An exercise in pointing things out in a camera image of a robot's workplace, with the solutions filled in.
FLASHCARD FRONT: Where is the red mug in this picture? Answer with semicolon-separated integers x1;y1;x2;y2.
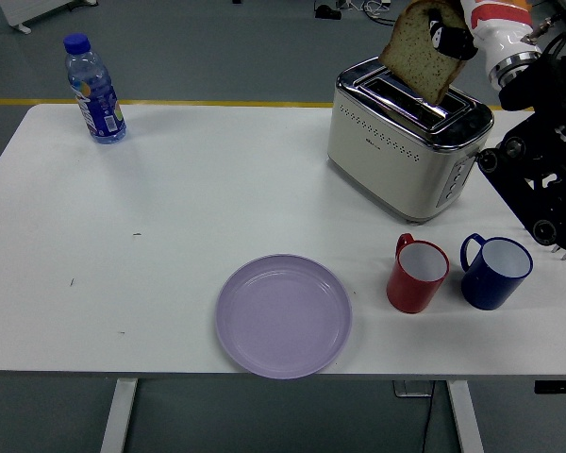
386;232;451;314

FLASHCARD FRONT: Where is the blue-capped water bottle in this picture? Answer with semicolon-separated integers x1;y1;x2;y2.
62;32;127;145

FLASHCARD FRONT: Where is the black floor cable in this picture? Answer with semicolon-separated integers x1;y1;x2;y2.
363;5;400;25

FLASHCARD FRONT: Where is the white cable bundle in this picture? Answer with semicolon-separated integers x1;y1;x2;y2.
337;0;392;19

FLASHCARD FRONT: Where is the white table leg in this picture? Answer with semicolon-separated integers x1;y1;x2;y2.
445;379;486;453
99;378;139;453

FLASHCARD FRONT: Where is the purple plate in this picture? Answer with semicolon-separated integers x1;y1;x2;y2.
215;254;353;381

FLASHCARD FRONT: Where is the clear bracket under table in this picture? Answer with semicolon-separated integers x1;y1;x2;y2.
391;379;435;398

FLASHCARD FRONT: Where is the bread slice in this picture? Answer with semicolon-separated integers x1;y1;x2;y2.
377;0;468;106

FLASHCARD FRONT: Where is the cream and chrome toaster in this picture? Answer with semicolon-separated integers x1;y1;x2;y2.
326;55;495;226

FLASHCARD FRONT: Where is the blue mug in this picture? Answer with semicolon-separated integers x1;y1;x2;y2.
459;232;534;311

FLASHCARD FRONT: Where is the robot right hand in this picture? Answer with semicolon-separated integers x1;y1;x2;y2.
426;0;543;73

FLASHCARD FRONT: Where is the black cable under table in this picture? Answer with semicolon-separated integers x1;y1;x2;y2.
418;380;438;453

